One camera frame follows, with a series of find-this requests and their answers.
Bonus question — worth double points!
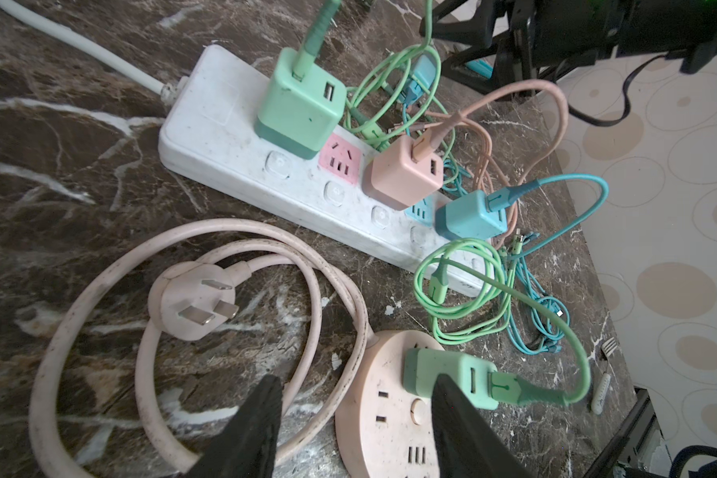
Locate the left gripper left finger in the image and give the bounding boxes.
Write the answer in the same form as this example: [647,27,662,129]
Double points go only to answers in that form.
[182,374,283,477]

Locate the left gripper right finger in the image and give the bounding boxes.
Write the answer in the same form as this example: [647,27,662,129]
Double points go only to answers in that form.
[431,374,530,477]

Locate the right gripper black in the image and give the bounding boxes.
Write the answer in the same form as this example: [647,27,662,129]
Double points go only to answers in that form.
[419,0,621,95]

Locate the green charger plug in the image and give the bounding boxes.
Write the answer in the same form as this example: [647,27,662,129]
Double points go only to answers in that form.
[402,348,567,410]
[254,48,347,159]

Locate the teal charger plug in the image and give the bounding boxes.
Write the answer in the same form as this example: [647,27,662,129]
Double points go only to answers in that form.
[434,190,508,240]
[400,54,436,107]

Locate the pink charger plug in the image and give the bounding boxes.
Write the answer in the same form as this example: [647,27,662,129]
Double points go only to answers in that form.
[362,135,444,211]

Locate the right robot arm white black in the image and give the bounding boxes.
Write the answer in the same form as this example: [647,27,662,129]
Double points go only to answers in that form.
[419,0,717,95]

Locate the pink round socket hub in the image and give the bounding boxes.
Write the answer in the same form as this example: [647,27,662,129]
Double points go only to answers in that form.
[335,331,441,477]

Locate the white colourful power strip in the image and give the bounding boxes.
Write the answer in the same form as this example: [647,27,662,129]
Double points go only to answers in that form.
[157,44,488,298]

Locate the pink charger cable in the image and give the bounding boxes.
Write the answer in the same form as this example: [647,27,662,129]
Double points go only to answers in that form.
[411,78,570,249]

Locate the teal charger cable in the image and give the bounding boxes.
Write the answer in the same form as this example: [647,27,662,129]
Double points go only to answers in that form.
[402,172,611,357]

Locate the green charger cable bundle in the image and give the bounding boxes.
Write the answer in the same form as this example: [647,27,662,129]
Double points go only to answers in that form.
[289,0,593,407]

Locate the pink round hub cable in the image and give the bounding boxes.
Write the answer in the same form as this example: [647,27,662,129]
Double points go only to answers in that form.
[28,217,372,478]

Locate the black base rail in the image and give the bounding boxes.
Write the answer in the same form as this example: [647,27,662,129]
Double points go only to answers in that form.
[585,388,717,477]

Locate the white power strip cable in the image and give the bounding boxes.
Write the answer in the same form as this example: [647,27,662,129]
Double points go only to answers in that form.
[0,0,189,109]

